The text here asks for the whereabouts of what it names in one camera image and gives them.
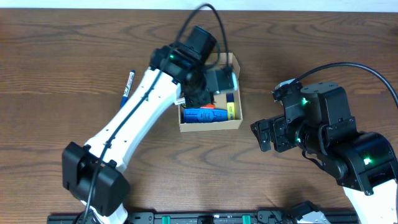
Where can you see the yellow highlighter pen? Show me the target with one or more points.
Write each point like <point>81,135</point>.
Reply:
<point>230,106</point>

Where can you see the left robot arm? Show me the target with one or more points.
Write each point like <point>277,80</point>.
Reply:
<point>93,173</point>

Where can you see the red marker pen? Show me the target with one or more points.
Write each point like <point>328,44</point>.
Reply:
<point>208,106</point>

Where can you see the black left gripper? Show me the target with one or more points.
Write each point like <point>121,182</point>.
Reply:
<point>203,99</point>

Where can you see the cardboard box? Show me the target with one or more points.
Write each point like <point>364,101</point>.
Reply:
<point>220,101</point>

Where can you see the blue whiteboard marker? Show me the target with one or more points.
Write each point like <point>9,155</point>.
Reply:
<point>127,89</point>

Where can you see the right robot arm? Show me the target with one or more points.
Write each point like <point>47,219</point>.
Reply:
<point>317,119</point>

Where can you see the black mounting rail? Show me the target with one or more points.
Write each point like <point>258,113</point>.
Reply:
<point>305,212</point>

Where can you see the black whiteboard marker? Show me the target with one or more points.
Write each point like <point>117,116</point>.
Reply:
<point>179,101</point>

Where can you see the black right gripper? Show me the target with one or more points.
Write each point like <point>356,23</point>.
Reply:
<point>278,126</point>

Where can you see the blue utility knife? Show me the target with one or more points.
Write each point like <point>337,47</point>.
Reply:
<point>201,115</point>

